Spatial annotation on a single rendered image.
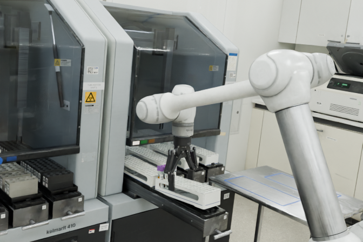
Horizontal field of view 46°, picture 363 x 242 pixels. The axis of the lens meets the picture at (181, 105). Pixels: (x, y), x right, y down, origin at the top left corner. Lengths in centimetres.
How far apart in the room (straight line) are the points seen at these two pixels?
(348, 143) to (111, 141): 247
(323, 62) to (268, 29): 310
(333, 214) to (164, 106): 70
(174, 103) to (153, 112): 9
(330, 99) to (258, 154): 97
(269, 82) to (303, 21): 328
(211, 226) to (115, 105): 65
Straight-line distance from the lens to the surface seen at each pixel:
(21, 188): 175
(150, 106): 157
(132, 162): 205
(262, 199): 191
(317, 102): 402
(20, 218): 171
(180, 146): 177
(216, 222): 172
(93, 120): 183
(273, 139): 429
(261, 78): 121
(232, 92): 153
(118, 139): 192
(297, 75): 124
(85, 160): 186
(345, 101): 389
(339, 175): 399
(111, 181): 197
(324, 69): 137
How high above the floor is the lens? 149
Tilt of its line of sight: 10 degrees down
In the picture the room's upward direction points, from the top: 6 degrees clockwise
